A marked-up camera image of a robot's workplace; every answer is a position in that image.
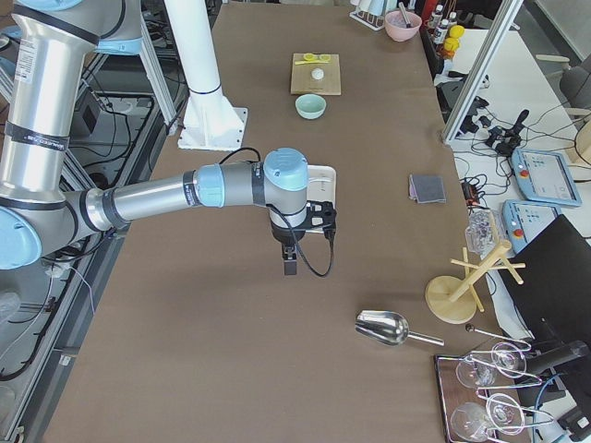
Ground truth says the mint green bowl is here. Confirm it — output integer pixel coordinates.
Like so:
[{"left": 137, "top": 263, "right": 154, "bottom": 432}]
[{"left": 295, "top": 93, "right": 327, "bottom": 120}]

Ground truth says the blue teach pendant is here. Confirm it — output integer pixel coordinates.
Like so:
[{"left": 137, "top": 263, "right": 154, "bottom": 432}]
[
  {"left": 511, "top": 148, "right": 583, "bottom": 207},
  {"left": 502, "top": 199, "right": 561, "bottom": 253}
]

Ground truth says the yellow lemon fruit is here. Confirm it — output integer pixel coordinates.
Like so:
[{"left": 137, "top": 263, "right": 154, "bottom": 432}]
[{"left": 443, "top": 25, "right": 464, "bottom": 52}]

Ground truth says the yellow plastic knife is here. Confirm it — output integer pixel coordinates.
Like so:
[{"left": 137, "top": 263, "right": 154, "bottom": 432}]
[{"left": 294, "top": 60, "right": 318, "bottom": 66}]

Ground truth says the metal tube in pink bowl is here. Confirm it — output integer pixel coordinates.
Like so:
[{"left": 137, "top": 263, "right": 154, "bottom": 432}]
[{"left": 399, "top": 3, "right": 412, "bottom": 29}]

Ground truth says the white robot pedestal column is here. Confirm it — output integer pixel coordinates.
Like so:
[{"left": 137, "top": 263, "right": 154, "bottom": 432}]
[{"left": 165, "top": 0, "right": 247, "bottom": 151}]

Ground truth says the wine glass rack tray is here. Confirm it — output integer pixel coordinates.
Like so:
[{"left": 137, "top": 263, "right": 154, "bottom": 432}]
[{"left": 434, "top": 341, "right": 553, "bottom": 442}]

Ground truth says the wooden cup tree stand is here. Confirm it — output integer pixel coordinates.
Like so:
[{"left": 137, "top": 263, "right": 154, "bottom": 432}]
[{"left": 425, "top": 239, "right": 525, "bottom": 324}]

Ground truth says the black monitor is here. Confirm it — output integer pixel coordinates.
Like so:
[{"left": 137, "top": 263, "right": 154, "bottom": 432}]
[{"left": 501, "top": 215, "right": 590, "bottom": 343}]

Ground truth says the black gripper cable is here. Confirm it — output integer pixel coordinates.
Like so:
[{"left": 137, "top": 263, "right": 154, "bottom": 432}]
[{"left": 218, "top": 147, "right": 336, "bottom": 278}]

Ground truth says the pink bowl with ice cubes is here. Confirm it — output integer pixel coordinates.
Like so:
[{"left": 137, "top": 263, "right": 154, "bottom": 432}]
[{"left": 384, "top": 10, "right": 422, "bottom": 42}]

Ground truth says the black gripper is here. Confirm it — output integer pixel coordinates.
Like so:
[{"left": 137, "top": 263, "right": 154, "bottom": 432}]
[{"left": 269, "top": 200, "right": 337, "bottom": 276}]

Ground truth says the metal scoop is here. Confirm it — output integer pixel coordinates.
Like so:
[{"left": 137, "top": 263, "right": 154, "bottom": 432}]
[{"left": 355, "top": 310, "right": 445, "bottom": 346}]

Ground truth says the grey folded cloth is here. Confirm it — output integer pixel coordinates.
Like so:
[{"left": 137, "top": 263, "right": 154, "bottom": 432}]
[{"left": 409, "top": 174, "right": 447, "bottom": 204}]

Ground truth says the clear plastic container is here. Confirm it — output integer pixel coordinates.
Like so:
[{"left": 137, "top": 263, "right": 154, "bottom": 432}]
[{"left": 465, "top": 210, "right": 507, "bottom": 256}]

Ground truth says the upper blue teach pendant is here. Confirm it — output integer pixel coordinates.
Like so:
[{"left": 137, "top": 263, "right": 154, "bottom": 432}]
[{"left": 511, "top": 148, "right": 583, "bottom": 207}]

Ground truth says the aluminium frame post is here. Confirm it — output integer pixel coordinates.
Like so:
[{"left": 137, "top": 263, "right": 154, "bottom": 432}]
[{"left": 441, "top": 0, "right": 524, "bottom": 146}]

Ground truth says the white steamed bun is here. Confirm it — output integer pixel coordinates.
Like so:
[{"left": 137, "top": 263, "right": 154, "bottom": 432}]
[{"left": 310, "top": 67, "right": 324, "bottom": 80}]

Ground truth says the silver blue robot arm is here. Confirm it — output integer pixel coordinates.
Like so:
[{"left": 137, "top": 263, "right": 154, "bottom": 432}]
[{"left": 1, "top": 1, "right": 336, "bottom": 275}]

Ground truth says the lower blue teach pendant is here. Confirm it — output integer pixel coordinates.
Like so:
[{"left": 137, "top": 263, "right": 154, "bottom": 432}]
[{"left": 502, "top": 199, "right": 561, "bottom": 253}]

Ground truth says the white rectangular tray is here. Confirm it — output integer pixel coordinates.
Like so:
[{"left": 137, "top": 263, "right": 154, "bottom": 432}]
[{"left": 307, "top": 164, "right": 336, "bottom": 206}]

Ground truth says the wooden cutting board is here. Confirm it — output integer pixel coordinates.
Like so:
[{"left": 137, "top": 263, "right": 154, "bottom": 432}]
[{"left": 290, "top": 53, "right": 342, "bottom": 96}]

